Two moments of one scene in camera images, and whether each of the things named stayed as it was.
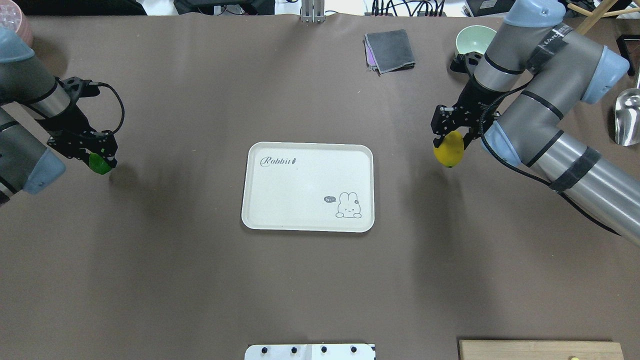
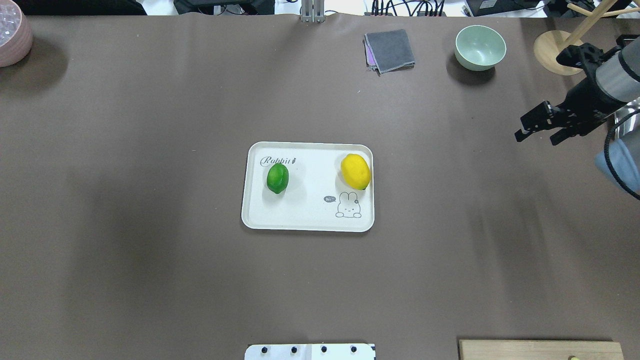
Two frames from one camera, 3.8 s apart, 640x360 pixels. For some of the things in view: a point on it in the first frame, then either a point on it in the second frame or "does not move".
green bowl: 474,38 does not move
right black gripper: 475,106 → 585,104
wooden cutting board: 540,350 does not move
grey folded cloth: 392,51 does not move
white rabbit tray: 309,186 does not move
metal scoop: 627,116 does not move
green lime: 99,164 → 277,177
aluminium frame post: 313,11 does not move
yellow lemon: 451,150 → 356,170
